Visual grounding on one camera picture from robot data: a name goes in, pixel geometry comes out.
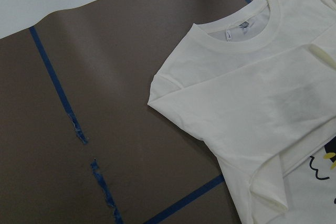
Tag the cream long-sleeve printed shirt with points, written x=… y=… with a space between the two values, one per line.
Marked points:
x=258 y=88

